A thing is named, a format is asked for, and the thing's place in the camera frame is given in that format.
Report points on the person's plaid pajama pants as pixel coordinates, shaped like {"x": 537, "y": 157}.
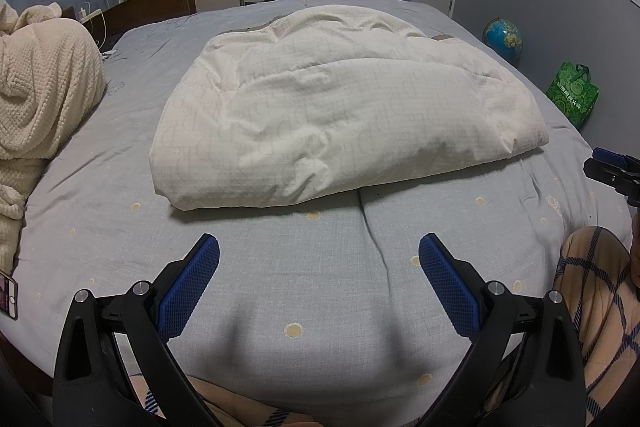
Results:
{"x": 600, "y": 307}

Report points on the green shopping bag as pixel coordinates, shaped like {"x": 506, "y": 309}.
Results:
{"x": 572, "y": 97}

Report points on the bed with grey sheet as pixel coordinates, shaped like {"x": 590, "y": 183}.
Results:
{"x": 300, "y": 282}

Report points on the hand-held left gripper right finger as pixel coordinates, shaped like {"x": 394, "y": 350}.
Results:
{"x": 447, "y": 287}

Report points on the beige waffle blanket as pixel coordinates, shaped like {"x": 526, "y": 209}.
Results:
{"x": 45, "y": 82}

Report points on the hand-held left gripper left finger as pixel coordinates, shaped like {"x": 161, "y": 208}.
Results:
{"x": 192, "y": 287}

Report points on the smartphone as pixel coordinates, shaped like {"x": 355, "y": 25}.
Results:
{"x": 7, "y": 294}

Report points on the white duvet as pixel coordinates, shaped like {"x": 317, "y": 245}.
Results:
{"x": 325, "y": 107}

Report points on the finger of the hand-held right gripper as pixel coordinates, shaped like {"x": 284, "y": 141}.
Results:
{"x": 610, "y": 157}

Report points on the blue globe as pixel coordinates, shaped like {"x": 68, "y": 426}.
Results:
{"x": 502, "y": 39}

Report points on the dark wooden headboard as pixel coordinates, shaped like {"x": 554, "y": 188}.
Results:
{"x": 150, "y": 7}

